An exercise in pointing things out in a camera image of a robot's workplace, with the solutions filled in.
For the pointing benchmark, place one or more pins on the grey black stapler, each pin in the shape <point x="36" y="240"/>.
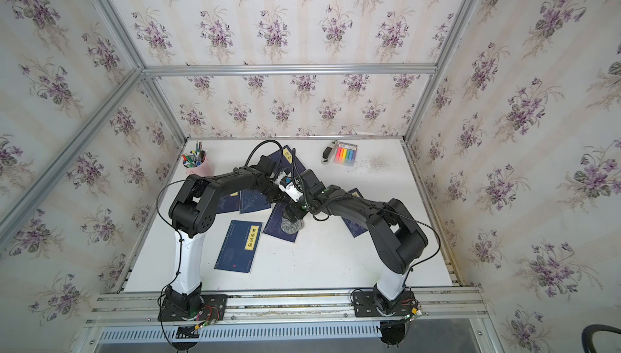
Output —
<point x="329" y="151"/>

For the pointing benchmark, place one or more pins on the clear box of highlighters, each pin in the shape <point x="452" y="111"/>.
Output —
<point x="345" y="154"/>

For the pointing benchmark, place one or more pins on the pink pen cup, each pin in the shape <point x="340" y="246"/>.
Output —
<point x="195" y="160"/>

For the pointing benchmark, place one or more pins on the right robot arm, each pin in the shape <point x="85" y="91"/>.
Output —
<point x="396" y="235"/>

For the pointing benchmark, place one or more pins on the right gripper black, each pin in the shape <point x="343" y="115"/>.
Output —
<point x="293" y="207"/>

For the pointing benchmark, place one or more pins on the grey striped cleaning cloth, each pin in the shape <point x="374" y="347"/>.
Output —
<point x="292" y="222"/>

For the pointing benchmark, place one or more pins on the blue book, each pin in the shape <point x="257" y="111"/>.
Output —
<point x="227" y="204"/>
<point x="354" y="228"/>
<point x="239" y="247"/>
<point x="286" y="161"/>
<point x="252" y="201"/>
<point x="273" y="226"/>

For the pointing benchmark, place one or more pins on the aluminium rail frame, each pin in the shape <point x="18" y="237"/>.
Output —
<point x="241" y="316"/>

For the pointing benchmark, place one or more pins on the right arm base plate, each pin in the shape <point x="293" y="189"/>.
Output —
<point x="373" y="304"/>

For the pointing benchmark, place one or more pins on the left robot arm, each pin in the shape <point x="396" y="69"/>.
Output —
<point x="193" y="212"/>

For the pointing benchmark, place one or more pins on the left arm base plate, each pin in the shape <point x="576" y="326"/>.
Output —
<point x="194" y="308"/>

